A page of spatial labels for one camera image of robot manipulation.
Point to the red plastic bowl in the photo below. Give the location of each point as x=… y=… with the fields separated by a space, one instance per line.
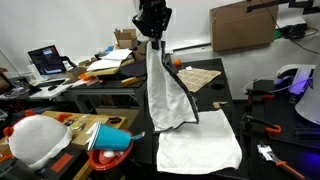
x=110 y=160

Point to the white towel with dark trim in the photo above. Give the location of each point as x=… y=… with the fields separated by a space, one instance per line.
x=168 y=96

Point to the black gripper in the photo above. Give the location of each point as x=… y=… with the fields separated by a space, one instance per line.
x=152 y=16

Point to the open brown cardboard box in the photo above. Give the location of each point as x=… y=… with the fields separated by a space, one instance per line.
x=126 y=39

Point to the stack of white papers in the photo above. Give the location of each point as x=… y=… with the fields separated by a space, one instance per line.
x=110 y=60

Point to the orange toy basketball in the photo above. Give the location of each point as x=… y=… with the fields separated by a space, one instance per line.
x=177 y=62

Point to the crumpled silver foil ball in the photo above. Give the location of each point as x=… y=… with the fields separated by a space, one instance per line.
x=189 y=68

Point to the teal plastic cup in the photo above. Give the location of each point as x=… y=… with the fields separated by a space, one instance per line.
x=111 y=137

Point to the orange and black clamp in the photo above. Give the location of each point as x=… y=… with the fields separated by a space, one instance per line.
x=265 y=126

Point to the tan checked towel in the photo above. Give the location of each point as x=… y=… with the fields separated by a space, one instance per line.
x=196 y=78

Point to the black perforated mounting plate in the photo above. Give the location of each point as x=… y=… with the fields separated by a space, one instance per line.
x=290 y=146

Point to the yellow foam slab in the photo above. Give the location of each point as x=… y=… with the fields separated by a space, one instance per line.
x=101 y=72

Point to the light wooden table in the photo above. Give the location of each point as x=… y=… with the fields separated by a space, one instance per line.
x=90 y=123

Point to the plain white towel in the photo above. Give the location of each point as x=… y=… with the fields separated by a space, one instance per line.
x=200 y=146

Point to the tan tape scrap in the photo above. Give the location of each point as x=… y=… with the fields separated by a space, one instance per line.
x=218 y=104

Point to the white VR headset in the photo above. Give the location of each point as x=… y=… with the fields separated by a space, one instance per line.
x=293 y=78

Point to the open laptop computer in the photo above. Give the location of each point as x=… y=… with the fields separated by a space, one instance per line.
x=46 y=61

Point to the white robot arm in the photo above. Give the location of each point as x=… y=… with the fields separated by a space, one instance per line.
x=310 y=100

